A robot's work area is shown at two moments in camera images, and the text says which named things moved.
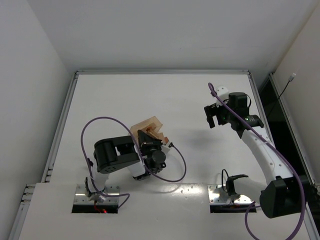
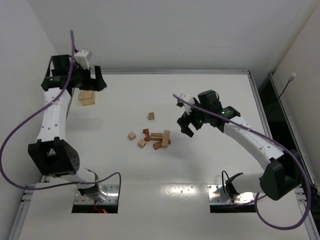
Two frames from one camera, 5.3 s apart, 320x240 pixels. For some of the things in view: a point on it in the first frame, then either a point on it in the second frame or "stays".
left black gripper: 149,144 to 92,78
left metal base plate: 111,196 stays
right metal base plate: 217,195 stays
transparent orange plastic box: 152,126 to 87,97
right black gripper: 214,110 to 190,121
